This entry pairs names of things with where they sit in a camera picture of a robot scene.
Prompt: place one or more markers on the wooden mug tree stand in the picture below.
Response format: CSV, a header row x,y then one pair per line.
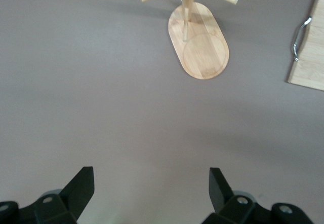
x,y
205,56

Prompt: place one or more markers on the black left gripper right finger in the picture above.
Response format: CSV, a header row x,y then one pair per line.
x,y
227,206

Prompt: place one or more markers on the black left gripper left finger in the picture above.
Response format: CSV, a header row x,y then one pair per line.
x,y
63,206

